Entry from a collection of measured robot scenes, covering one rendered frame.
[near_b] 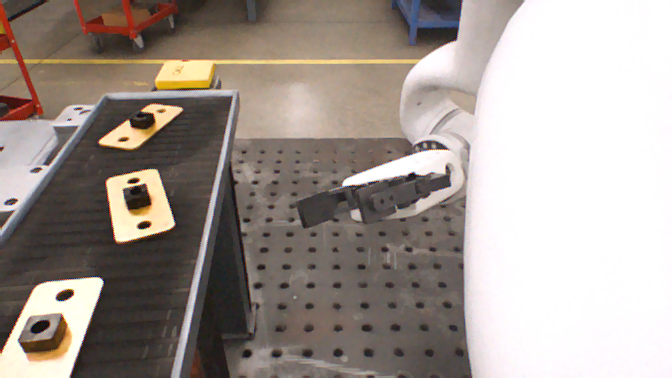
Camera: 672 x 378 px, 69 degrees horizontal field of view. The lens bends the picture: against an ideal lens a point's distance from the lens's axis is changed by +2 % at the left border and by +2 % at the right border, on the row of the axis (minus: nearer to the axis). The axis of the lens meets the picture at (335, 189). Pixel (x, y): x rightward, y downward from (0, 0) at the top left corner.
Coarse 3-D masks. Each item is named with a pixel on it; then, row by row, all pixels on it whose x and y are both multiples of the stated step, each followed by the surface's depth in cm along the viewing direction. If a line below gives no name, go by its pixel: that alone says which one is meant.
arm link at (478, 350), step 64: (576, 0) 12; (640, 0) 11; (512, 64) 13; (576, 64) 11; (640, 64) 10; (512, 128) 12; (576, 128) 10; (640, 128) 10; (512, 192) 11; (576, 192) 10; (640, 192) 9; (512, 256) 11; (576, 256) 10; (640, 256) 9; (512, 320) 11; (576, 320) 9; (640, 320) 9
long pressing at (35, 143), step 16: (0, 128) 79; (16, 128) 79; (32, 128) 79; (48, 128) 79; (0, 144) 75; (16, 144) 75; (32, 144) 75; (48, 144) 74; (0, 160) 71; (16, 160) 71; (32, 160) 71; (48, 160) 72
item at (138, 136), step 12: (156, 108) 48; (168, 108) 48; (180, 108) 48; (132, 120) 44; (144, 120) 44; (156, 120) 46; (168, 120) 46; (120, 132) 44; (132, 132) 44; (144, 132) 44; (156, 132) 44; (108, 144) 42; (120, 144) 42; (132, 144) 42; (144, 144) 43
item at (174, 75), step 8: (168, 64) 59; (176, 64) 59; (184, 64) 59; (192, 64) 59; (200, 64) 59; (208, 64) 59; (160, 72) 57; (168, 72) 57; (176, 72) 57; (184, 72) 57; (192, 72) 57; (200, 72) 57; (208, 72) 57; (160, 80) 55; (168, 80) 55; (176, 80) 55; (184, 80) 55; (192, 80) 55; (200, 80) 55; (208, 80) 56; (160, 88) 55; (168, 88) 56; (176, 88) 56; (184, 88) 57; (192, 88) 58
